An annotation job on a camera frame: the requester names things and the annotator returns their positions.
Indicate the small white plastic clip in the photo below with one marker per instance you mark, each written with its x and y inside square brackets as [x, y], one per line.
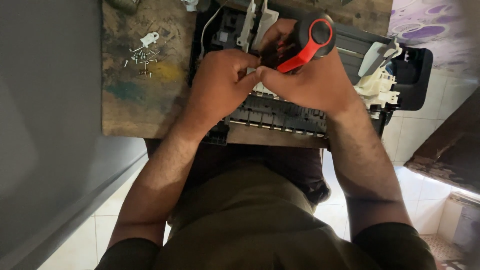
[150, 38]

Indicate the grey white plastic lever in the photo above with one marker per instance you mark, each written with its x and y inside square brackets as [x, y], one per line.
[378, 56]

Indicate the purple patterned cloth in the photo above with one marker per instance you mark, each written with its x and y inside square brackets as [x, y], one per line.
[435, 30]

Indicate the person's left hand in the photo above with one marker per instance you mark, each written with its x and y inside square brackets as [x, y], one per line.
[215, 86]

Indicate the white plastic gear assembly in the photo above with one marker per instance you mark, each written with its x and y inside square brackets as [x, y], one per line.
[377, 88]

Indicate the person's olive shirt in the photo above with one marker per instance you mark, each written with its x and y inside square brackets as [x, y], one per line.
[243, 232]

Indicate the small dark metal spring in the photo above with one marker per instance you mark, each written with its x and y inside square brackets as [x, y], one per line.
[144, 72]

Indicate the small white plastic part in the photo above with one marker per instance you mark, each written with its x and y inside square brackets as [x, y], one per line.
[189, 3]

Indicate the dark round object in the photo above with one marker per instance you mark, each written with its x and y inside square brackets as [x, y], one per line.
[122, 4]

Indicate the pile of small metal screws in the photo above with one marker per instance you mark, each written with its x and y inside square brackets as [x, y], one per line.
[141, 57]

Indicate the white box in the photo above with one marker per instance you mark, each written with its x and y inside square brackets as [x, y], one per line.
[460, 217]

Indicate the dark wooden furniture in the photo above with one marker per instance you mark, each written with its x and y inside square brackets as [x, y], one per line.
[448, 150]

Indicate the black printer chassis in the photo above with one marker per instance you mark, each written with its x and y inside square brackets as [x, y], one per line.
[279, 112]

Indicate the person's dark trousers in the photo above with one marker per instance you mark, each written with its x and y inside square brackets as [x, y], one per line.
[262, 161]

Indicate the person's right hand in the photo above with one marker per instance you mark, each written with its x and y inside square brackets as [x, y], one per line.
[318, 84]

